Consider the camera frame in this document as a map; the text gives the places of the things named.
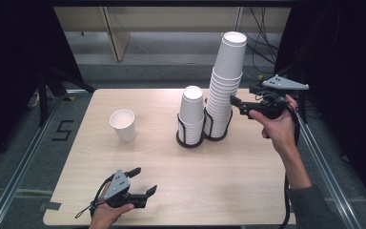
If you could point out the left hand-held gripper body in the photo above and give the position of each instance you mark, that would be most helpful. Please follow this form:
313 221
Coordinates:
119 187

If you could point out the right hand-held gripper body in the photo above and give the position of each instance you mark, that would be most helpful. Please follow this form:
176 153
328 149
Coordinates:
282 84

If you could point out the tall stack of paper cups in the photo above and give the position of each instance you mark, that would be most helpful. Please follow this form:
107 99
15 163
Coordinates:
225 95

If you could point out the white paper cup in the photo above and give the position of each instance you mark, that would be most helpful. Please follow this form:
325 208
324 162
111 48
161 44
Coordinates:
124 127

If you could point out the person's left hand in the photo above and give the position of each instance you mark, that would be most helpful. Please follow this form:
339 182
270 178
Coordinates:
106 216

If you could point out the person's right hand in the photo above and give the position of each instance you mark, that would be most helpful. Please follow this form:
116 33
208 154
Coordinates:
279 133

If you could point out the yellow tape piece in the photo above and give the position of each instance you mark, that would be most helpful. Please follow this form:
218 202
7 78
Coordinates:
71 98
260 77

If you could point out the black metal stand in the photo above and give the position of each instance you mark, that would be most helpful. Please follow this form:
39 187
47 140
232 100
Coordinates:
43 101
302 109

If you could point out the short stack of paper cups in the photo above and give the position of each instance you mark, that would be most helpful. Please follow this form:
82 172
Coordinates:
191 108

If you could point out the black curtain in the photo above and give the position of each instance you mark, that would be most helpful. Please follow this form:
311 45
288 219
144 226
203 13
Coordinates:
9 63
346 79

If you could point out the black tape piece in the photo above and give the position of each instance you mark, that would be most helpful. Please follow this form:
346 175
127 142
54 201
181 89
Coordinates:
52 206

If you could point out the beige wooden cabinet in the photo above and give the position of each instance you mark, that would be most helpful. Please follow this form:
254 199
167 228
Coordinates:
171 19

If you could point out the aluminium floor rail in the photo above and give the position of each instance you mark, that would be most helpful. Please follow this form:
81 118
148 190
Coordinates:
330 178
18 178

